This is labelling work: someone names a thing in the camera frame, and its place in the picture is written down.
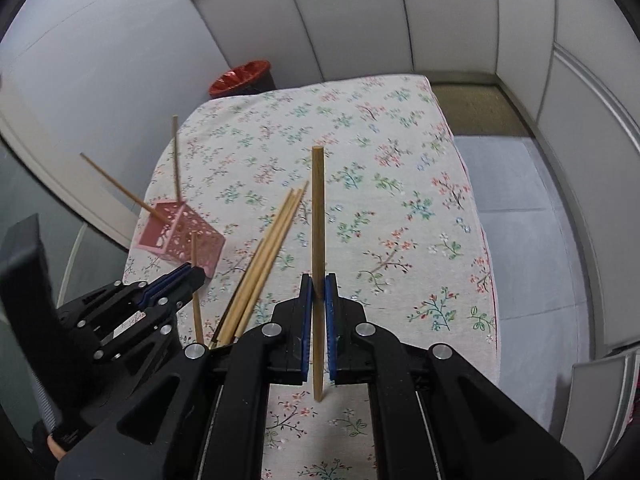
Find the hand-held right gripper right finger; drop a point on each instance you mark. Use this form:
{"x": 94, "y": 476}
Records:
{"x": 330, "y": 320}

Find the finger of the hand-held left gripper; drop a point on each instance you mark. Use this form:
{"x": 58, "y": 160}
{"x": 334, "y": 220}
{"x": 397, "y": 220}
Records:
{"x": 185, "y": 290}
{"x": 165, "y": 277}

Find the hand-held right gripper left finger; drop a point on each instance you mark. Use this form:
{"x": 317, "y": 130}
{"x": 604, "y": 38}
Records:
{"x": 304, "y": 320}

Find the pink perforated chopstick holder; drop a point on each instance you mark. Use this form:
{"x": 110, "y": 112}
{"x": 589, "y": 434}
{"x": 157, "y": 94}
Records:
{"x": 170, "y": 245}

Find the person's left hand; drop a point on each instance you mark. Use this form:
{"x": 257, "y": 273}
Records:
{"x": 54, "y": 447}

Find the glass door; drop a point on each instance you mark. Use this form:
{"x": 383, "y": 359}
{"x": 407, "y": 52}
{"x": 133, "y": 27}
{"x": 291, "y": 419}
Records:
{"x": 30, "y": 185}

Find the floral tablecloth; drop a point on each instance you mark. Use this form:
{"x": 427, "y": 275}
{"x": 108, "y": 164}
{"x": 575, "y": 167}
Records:
{"x": 390, "y": 200}

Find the red trash bin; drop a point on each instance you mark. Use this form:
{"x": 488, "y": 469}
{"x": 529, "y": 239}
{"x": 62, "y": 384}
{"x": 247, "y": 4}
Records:
{"x": 240, "y": 80}

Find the grey floor mat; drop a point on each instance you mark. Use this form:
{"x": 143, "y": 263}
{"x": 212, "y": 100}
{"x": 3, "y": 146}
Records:
{"x": 525, "y": 235}

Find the brown floor mat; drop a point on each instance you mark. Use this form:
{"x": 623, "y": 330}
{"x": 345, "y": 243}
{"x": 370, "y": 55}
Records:
{"x": 475, "y": 110}

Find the white panel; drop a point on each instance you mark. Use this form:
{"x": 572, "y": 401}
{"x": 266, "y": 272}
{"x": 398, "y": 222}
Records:
{"x": 595, "y": 395}

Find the white base cabinet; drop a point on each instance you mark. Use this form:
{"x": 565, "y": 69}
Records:
{"x": 350, "y": 20}

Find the white side cabinet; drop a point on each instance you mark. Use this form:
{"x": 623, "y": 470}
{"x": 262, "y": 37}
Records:
{"x": 590, "y": 110}

